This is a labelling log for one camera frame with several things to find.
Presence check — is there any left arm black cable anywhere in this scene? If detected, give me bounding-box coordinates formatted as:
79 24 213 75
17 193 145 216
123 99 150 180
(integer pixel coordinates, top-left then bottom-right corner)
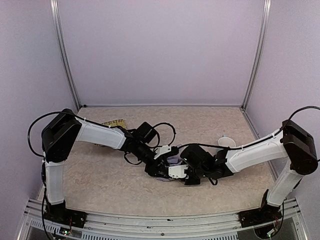
27 111 177 240

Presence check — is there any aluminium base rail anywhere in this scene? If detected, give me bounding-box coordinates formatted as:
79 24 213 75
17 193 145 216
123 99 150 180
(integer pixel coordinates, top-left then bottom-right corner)
14 198 310 240

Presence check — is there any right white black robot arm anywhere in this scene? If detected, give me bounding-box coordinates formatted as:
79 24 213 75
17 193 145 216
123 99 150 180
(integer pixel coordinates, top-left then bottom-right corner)
180 119 318 209

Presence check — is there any left aluminium frame post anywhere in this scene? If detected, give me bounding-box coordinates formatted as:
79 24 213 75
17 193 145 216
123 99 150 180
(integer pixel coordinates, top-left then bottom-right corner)
50 0 82 111

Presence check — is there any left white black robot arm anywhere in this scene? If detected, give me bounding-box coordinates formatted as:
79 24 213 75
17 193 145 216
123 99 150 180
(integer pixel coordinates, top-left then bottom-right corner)
41 108 170 210

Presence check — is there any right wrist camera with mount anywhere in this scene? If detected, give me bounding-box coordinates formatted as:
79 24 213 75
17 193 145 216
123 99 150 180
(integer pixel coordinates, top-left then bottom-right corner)
168 164 189 179

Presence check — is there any aluminium frame post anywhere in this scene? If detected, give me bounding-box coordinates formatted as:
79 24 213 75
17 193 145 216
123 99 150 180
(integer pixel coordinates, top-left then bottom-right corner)
50 0 82 111
241 0 272 112

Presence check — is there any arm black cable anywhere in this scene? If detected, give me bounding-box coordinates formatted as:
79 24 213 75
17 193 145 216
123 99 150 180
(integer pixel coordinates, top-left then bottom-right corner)
178 106 320 186
27 111 177 240

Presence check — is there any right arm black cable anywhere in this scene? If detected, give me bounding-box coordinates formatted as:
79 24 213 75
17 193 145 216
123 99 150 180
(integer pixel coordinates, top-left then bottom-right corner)
178 106 320 186

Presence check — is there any right aluminium frame post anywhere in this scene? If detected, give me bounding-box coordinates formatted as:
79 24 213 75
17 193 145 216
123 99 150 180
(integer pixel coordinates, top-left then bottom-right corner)
241 0 272 112

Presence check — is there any lavender folding umbrella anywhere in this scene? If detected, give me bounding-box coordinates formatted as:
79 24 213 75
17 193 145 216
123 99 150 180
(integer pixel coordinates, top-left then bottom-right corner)
154 145 188 182

